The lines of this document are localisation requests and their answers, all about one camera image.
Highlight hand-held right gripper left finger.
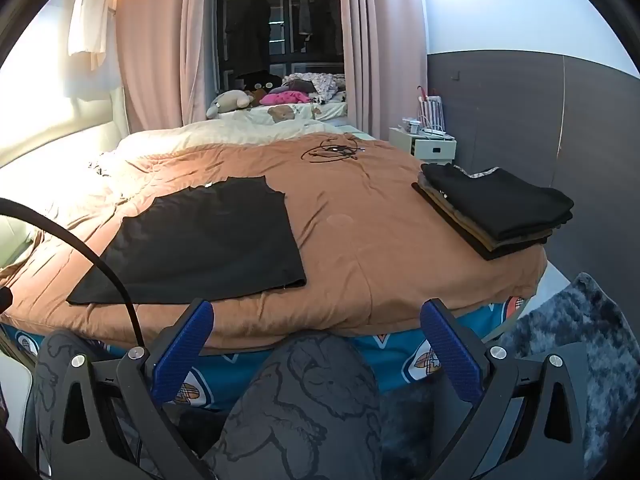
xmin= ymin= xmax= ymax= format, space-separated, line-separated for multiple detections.
xmin=37 ymin=299 xmax=216 ymax=480

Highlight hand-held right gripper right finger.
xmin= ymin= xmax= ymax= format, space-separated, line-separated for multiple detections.
xmin=419 ymin=298 xmax=601 ymax=480

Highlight black garment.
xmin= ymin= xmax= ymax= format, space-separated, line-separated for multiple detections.
xmin=66 ymin=176 xmax=307 ymax=307

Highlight stack of folded clothes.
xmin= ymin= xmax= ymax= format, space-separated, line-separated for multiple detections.
xmin=411 ymin=164 xmax=575 ymax=261

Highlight blue printed bed sheet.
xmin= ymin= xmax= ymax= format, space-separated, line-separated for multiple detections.
xmin=0 ymin=295 xmax=531 ymax=411

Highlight grey printed pants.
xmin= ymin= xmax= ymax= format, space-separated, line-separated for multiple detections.
xmin=35 ymin=330 xmax=383 ymax=480

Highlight grey fluffy rug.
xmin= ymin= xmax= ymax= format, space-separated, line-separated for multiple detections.
xmin=380 ymin=272 xmax=636 ymax=480

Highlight brown plush blanket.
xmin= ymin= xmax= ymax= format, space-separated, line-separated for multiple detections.
xmin=0 ymin=132 xmax=548 ymax=351

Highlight white bedside table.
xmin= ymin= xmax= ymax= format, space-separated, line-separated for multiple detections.
xmin=389 ymin=127 xmax=457 ymax=167

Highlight cream bear print bedding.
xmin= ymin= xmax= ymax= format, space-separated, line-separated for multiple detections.
xmin=115 ymin=102 xmax=351 ymax=152

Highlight striped paper bag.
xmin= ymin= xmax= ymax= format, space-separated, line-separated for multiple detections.
xmin=417 ymin=87 xmax=446 ymax=133

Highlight grey plush toy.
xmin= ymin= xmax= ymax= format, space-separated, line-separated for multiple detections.
xmin=206 ymin=90 xmax=251 ymax=120

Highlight brown plush toy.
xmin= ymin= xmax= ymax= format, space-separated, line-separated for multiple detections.
xmin=244 ymin=77 xmax=282 ymax=107

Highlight pink cloth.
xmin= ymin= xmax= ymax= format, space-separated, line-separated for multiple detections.
xmin=260 ymin=90 xmax=312 ymax=107

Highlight floral cloth pile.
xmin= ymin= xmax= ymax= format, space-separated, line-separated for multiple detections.
xmin=282 ymin=72 xmax=347 ymax=103

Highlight pink curtain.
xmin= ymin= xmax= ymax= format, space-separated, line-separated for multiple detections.
xmin=116 ymin=0 xmax=221 ymax=133
xmin=336 ymin=0 xmax=428 ymax=141

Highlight dark hanging coat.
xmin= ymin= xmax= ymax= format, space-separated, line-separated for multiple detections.
xmin=227 ymin=0 xmax=273 ymax=78

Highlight white hanging garment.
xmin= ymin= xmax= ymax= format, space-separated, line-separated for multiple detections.
xmin=67 ymin=0 xmax=123 ymax=98

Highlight dark hanging garment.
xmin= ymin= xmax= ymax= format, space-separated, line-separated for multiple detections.
xmin=295 ymin=0 xmax=316 ymax=53

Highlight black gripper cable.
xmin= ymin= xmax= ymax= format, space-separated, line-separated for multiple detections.
xmin=0 ymin=197 xmax=146 ymax=351

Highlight coiled black cable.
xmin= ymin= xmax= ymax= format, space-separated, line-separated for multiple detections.
xmin=300 ymin=136 xmax=362 ymax=165

